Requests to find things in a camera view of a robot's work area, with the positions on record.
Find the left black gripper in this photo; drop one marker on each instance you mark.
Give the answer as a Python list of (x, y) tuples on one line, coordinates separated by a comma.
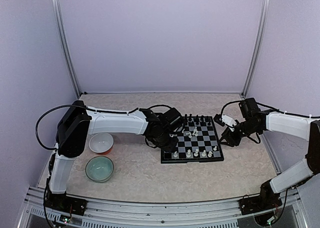
[(170, 148)]

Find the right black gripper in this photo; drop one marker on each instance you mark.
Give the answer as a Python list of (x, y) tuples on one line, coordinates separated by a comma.
[(233, 141)]

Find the white chess king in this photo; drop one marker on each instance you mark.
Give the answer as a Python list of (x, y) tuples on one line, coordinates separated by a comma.
[(196, 153)]

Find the black folding chess board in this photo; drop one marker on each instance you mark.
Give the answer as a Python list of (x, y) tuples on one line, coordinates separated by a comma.
[(199, 133)]

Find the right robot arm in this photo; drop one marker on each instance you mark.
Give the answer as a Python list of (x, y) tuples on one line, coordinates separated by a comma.
[(295, 130)]

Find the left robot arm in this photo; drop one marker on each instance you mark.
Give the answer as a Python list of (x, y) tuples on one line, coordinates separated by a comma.
[(80, 121)]

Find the white chess queen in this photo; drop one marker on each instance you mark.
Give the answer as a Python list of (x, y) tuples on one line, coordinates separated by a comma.
[(188, 154)]

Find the white bowl orange outside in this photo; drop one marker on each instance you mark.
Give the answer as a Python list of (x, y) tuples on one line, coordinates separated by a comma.
[(101, 143)]

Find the pale green ceramic bowl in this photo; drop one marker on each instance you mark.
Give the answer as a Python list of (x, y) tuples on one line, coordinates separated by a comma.
[(99, 169)]

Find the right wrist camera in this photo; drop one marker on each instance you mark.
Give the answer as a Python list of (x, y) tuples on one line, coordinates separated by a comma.
[(223, 120)]

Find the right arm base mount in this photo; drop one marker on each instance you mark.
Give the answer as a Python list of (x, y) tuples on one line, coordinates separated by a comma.
[(253, 204)]

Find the front aluminium rail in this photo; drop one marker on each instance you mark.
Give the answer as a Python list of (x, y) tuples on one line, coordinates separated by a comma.
[(110, 213)]

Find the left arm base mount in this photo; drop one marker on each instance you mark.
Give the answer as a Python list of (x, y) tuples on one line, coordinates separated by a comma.
[(67, 204)]

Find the right aluminium frame post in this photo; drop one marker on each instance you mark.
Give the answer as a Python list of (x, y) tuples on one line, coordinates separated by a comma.
[(257, 46)]

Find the aluminium frame post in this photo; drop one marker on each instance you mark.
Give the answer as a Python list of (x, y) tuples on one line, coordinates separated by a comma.
[(66, 51), (257, 46)]

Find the left aluminium frame post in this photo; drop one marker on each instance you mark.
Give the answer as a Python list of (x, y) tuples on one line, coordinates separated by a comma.
[(66, 51)]

